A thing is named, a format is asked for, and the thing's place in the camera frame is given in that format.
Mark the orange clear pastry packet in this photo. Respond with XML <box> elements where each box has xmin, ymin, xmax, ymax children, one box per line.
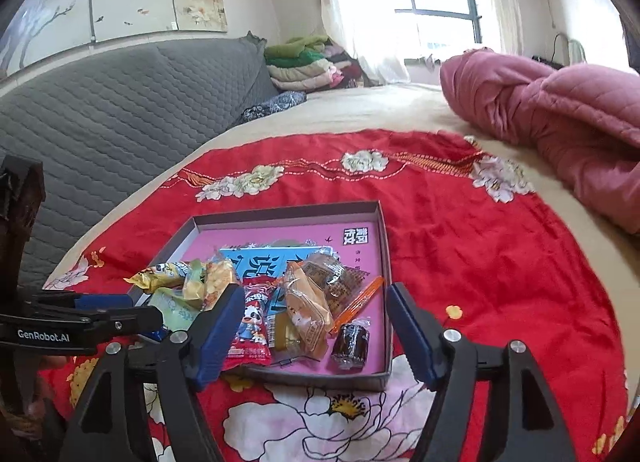
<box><xmin>302</xmin><ymin>252</ymin><xmax>385</xmax><ymax>337</ymax></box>

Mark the shallow pink cardboard box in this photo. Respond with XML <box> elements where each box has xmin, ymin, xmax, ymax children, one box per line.
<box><xmin>151</xmin><ymin>201</ymin><xmax>393</xmax><ymax>392</ymax></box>

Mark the white sheer curtain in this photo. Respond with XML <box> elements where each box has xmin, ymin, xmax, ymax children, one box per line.
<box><xmin>320</xmin><ymin>0</ymin><xmax>524</xmax><ymax>83</ymax></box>

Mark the red floral blanket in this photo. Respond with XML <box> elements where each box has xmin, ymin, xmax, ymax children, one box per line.
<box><xmin>50</xmin><ymin>131</ymin><xmax>627</xmax><ymax>461</ymax></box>

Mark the stack of folded clothes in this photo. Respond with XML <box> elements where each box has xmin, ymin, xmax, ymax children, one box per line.
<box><xmin>264</xmin><ymin>34</ymin><xmax>367</xmax><ymax>93</ymax></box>

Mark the grey quilted headboard cover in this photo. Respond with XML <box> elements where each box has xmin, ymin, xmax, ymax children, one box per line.
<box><xmin>1</xmin><ymin>33</ymin><xmax>277</xmax><ymax>288</ymax></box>

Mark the white chair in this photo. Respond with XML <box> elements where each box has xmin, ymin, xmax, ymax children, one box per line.
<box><xmin>550</xmin><ymin>32</ymin><xmax>587</xmax><ymax>67</ymax></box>

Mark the yellow cheese snack packet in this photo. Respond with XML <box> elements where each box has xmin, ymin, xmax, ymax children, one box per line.
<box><xmin>268</xmin><ymin>312</ymin><xmax>303</xmax><ymax>354</ymax></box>

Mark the blue oreo cookie packet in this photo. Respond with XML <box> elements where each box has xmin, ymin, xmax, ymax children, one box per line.
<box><xmin>140</xmin><ymin>327</ymin><xmax>170</xmax><ymax>343</ymax></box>

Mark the yellow blue egg snack packet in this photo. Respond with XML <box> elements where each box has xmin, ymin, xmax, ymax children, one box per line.
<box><xmin>125</xmin><ymin>262</ymin><xmax>190</xmax><ymax>294</ymax></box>

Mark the dark brown cake packet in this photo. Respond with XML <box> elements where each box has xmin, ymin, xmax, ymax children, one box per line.
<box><xmin>331</xmin><ymin>318</ymin><xmax>370</xmax><ymax>371</ymax></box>

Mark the beige bread packet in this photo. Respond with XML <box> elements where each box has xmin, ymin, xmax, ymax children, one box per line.
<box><xmin>282</xmin><ymin>263</ymin><xmax>334</xmax><ymax>360</ymax></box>

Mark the pink quilted duvet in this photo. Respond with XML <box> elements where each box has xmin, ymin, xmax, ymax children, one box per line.
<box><xmin>440</xmin><ymin>48</ymin><xmax>639</xmax><ymax>235</ymax></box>

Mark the green candy packet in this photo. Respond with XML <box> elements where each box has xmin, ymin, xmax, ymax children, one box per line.
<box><xmin>148</xmin><ymin>260</ymin><xmax>204</xmax><ymax>332</ymax></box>

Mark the dark blue patterned cloth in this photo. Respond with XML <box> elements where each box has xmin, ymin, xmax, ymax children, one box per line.
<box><xmin>239</xmin><ymin>91</ymin><xmax>307</xmax><ymax>124</ymax></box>

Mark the red cow candy packet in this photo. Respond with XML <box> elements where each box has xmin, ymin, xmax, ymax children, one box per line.
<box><xmin>222</xmin><ymin>276</ymin><xmax>277</xmax><ymax>371</ymax></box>

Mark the yellow rice cracker packet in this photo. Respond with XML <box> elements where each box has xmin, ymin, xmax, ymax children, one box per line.
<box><xmin>203</xmin><ymin>259</ymin><xmax>238</xmax><ymax>312</ymax></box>

